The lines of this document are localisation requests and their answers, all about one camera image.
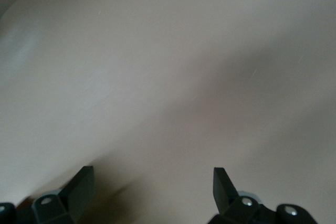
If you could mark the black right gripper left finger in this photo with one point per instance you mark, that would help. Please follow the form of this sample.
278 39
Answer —
76 197

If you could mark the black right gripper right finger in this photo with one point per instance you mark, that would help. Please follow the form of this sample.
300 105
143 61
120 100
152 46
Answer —
223 195

